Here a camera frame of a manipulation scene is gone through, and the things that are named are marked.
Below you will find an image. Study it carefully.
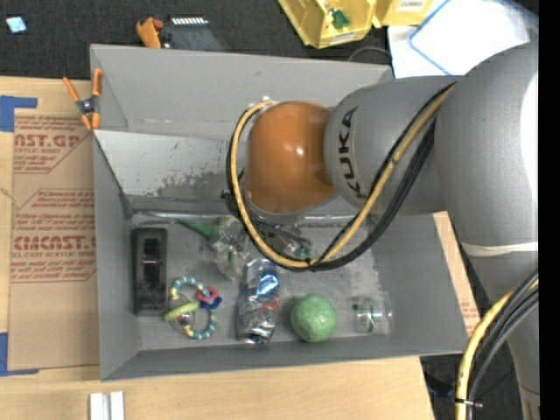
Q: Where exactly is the colourful ring rattle toy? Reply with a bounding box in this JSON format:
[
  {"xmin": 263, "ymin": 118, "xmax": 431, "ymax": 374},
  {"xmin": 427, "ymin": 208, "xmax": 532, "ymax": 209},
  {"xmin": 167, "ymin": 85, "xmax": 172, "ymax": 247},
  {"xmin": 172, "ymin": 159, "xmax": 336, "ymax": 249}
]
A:
[{"xmin": 163, "ymin": 276, "xmax": 224, "ymax": 341}]

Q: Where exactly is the grey metal bin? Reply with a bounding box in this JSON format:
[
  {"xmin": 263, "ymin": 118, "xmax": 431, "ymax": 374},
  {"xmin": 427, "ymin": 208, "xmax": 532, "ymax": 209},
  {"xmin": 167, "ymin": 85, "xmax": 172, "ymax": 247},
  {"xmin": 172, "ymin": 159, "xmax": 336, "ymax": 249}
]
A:
[{"xmin": 89, "ymin": 43, "xmax": 472, "ymax": 382}]

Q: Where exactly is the brown cardboard board red print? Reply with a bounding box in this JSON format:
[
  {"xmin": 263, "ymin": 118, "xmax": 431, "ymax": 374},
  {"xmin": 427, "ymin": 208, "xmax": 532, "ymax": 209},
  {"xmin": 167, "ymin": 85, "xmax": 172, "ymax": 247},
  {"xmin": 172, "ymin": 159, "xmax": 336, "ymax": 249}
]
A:
[{"xmin": 0, "ymin": 75, "xmax": 482, "ymax": 378}]

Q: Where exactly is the clear glass cup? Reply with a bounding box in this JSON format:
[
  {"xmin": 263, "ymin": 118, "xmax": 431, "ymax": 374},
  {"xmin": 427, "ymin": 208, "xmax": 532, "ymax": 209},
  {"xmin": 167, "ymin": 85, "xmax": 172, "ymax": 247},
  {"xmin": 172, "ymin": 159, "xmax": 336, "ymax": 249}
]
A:
[{"xmin": 351, "ymin": 292, "xmax": 394, "ymax": 337}]

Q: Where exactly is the crushed clear plastic bottle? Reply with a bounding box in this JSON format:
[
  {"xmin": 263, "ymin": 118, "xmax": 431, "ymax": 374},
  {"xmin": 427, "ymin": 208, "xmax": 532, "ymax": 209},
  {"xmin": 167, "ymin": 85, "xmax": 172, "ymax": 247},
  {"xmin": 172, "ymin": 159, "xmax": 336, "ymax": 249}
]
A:
[{"xmin": 234, "ymin": 258, "xmax": 282, "ymax": 346}]

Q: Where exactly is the black rectangular block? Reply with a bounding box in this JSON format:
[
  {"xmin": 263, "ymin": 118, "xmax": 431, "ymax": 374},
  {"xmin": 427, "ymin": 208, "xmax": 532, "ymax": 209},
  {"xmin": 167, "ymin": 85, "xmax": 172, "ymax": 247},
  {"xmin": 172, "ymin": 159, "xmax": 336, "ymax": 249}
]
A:
[{"xmin": 130, "ymin": 227, "xmax": 170, "ymax": 317}]

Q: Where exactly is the green ball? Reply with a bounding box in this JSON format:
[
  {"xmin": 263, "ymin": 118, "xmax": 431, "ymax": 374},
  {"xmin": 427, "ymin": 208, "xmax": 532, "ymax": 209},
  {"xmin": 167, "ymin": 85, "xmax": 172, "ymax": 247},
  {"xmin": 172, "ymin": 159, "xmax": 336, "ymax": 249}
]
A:
[{"xmin": 289, "ymin": 293, "xmax": 340, "ymax": 344}]

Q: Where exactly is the clear spray bottle green nozzle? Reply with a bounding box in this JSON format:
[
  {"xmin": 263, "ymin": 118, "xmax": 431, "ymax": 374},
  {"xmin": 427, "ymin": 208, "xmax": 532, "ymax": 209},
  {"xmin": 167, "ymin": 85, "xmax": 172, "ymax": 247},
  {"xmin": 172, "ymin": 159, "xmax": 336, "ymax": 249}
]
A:
[{"xmin": 174, "ymin": 215, "xmax": 251, "ymax": 282}]

